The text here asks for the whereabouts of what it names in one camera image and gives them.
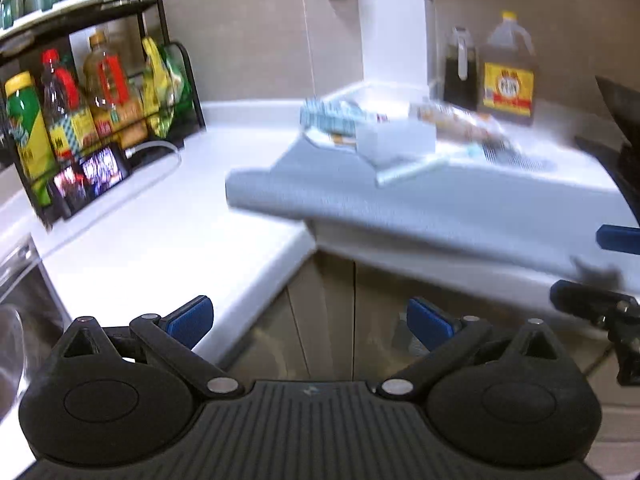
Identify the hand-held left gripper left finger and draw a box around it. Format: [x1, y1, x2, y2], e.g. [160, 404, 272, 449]
[49, 295, 246, 402]

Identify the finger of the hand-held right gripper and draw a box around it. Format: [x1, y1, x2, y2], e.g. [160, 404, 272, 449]
[549, 279, 640, 320]
[596, 224, 640, 255]

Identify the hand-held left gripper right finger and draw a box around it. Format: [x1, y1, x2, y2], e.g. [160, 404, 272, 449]
[376, 296, 572, 402]

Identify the orange printed clear bag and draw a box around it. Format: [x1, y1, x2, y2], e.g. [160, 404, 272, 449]
[409, 101, 512, 147]

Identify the black glass cooktop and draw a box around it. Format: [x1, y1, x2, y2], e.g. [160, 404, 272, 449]
[574, 135, 640, 202]

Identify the beige base cabinet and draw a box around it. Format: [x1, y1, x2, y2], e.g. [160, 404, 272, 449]
[215, 247, 640, 461]

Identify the grey mat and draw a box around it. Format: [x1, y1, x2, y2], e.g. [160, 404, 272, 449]
[225, 132, 640, 297]

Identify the dark striped wrapper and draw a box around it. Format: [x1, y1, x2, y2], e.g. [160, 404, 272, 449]
[482, 142, 557, 172]

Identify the stainless steel sink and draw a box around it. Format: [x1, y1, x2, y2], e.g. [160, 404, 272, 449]
[0, 234, 72, 423]

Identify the black smartphone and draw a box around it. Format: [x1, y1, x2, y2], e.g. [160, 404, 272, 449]
[49, 142, 134, 214]

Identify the white foam block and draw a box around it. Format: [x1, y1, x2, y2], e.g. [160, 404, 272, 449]
[354, 119, 437, 162]

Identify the cooking wine jug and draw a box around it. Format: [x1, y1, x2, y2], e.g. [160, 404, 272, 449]
[477, 10, 539, 127]

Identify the dark soy sauce bottle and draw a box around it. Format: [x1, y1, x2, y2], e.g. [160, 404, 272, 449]
[442, 26, 479, 111]

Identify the yellow seasoning packet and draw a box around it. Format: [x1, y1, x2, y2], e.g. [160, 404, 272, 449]
[141, 36, 176, 139]

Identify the green seasoning packet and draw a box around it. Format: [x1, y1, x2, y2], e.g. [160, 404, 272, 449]
[165, 44, 194, 117]

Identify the yellow cap oil bottle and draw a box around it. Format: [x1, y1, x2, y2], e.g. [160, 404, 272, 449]
[82, 32, 147, 149]

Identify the green yellow plastic bottle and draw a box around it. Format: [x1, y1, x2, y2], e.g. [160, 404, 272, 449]
[4, 71, 57, 207]

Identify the red cap sauce bottle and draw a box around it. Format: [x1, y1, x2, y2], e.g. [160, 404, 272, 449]
[40, 49, 99, 162]

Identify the white charging cable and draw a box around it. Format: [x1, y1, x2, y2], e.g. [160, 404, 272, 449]
[40, 139, 184, 261]

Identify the black wire kitchen rack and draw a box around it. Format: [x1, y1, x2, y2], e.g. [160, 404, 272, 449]
[0, 0, 207, 232]

